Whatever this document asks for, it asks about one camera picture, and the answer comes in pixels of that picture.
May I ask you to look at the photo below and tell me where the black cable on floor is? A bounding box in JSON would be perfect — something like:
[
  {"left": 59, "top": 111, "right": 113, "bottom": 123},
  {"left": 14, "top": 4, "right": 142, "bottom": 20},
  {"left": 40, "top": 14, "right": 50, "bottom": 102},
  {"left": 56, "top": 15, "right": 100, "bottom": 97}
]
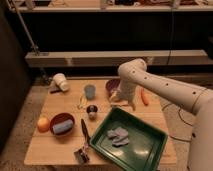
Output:
[{"left": 161, "top": 101, "right": 194, "bottom": 143}]

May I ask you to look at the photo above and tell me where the black handled spatula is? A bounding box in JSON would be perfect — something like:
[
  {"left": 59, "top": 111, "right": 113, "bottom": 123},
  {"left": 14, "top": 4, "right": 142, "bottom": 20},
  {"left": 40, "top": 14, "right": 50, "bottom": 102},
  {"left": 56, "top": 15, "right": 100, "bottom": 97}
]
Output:
[{"left": 74, "top": 120, "right": 90, "bottom": 164}]

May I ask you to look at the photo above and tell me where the dark red bowl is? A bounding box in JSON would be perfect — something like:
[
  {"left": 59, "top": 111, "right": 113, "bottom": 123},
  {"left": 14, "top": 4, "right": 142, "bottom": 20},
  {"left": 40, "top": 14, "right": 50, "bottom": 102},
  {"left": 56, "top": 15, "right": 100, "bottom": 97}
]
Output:
[{"left": 50, "top": 113, "right": 75, "bottom": 136}]

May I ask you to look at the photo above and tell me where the blue rolled towel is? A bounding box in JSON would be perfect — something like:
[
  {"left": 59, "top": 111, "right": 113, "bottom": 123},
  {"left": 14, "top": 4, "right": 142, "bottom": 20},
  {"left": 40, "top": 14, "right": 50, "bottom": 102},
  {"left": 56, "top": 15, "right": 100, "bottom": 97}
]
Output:
[{"left": 53, "top": 120, "right": 73, "bottom": 134}]

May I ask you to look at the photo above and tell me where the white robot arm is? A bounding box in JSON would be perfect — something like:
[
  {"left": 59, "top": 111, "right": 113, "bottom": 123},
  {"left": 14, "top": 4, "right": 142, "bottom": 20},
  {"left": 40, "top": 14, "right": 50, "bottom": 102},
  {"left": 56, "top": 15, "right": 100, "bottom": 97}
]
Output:
[{"left": 112, "top": 59, "right": 213, "bottom": 171}]

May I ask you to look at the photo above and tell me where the wooden shelf unit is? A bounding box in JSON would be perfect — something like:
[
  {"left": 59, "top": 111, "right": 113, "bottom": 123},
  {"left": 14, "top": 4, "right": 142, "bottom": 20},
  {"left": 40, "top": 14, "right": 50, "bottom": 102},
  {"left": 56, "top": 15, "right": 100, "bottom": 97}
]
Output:
[{"left": 6, "top": 0, "right": 213, "bottom": 68}]

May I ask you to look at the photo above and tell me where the orange carrot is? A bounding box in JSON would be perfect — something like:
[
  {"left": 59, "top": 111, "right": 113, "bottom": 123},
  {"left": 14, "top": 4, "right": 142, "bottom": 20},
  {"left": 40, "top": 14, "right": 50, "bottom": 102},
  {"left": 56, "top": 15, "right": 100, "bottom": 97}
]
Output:
[{"left": 141, "top": 88, "right": 149, "bottom": 106}]

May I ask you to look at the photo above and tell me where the metal pole stand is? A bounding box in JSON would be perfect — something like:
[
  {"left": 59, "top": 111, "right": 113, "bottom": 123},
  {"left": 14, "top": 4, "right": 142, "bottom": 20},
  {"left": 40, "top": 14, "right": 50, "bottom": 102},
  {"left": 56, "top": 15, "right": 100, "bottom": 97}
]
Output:
[{"left": 7, "top": 0, "right": 51, "bottom": 85}]

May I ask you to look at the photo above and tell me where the grey crumpled cloth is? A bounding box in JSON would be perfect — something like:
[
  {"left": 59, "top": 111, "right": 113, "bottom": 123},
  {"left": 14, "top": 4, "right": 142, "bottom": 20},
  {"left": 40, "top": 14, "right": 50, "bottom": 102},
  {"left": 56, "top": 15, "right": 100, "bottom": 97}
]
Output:
[{"left": 107, "top": 127, "right": 129, "bottom": 147}]

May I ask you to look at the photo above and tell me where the green plastic tray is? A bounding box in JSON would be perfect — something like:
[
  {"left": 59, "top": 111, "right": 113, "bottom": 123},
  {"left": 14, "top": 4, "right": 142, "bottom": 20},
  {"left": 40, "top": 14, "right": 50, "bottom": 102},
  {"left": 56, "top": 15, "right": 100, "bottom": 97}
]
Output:
[{"left": 90, "top": 108, "right": 167, "bottom": 171}]

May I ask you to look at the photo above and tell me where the orange fruit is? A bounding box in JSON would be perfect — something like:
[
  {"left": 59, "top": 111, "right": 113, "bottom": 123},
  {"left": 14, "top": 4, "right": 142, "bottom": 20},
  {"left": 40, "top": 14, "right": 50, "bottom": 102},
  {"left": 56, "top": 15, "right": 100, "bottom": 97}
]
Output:
[{"left": 37, "top": 117, "right": 50, "bottom": 132}]

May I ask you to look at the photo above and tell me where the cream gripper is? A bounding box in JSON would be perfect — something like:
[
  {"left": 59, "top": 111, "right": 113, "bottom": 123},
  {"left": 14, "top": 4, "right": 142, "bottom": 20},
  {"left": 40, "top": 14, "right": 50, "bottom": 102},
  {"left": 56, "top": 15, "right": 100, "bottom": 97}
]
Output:
[{"left": 109, "top": 90, "right": 136, "bottom": 111}]

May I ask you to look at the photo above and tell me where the yellow banana peel toy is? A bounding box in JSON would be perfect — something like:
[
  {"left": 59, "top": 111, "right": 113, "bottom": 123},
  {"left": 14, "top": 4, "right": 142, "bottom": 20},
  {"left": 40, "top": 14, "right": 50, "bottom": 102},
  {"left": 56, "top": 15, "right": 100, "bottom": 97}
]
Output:
[{"left": 77, "top": 94, "right": 87, "bottom": 109}]

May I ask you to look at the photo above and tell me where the purple bowl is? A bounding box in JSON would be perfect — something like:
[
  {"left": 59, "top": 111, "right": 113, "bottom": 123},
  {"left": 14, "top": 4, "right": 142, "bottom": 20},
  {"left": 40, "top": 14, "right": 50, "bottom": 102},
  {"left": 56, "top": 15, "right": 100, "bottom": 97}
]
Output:
[{"left": 105, "top": 79, "right": 120, "bottom": 96}]

